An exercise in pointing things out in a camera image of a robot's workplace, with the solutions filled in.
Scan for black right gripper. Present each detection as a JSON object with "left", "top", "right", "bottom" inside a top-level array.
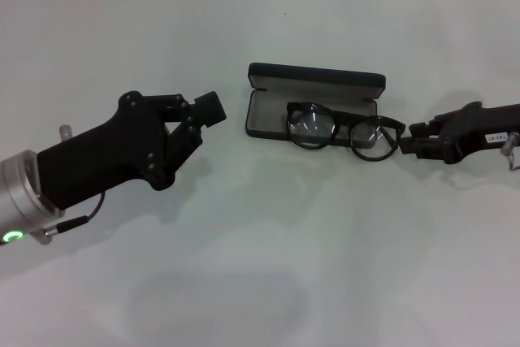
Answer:
[{"left": 400, "top": 101, "right": 520, "bottom": 164}]

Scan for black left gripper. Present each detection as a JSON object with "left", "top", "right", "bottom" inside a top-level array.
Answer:
[{"left": 37, "top": 89, "right": 227, "bottom": 211}]

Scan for black glasses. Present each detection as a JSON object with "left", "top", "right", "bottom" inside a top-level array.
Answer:
[{"left": 286, "top": 101, "right": 406, "bottom": 162}]

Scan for black glasses case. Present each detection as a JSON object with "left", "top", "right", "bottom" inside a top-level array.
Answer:
[{"left": 245, "top": 62, "right": 387, "bottom": 141}]

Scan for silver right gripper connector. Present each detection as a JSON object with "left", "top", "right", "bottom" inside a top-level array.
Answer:
[{"left": 500, "top": 131, "right": 520, "bottom": 157}]

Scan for left gripper cable with plug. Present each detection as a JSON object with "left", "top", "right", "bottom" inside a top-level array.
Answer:
[{"left": 31, "top": 191, "right": 107, "bottom": 245}]

